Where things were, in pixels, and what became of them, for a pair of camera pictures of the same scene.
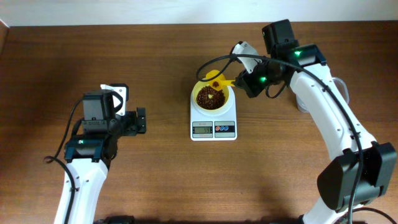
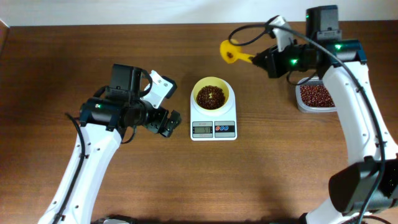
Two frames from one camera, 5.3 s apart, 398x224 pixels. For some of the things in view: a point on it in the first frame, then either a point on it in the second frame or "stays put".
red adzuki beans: [210, 99] stays put
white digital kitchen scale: [214, 126] stays put
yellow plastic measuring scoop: [219, 82] → [230, 52]
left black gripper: [137, 121] → [162, 121]
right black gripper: [247, 86] → [270, 61]
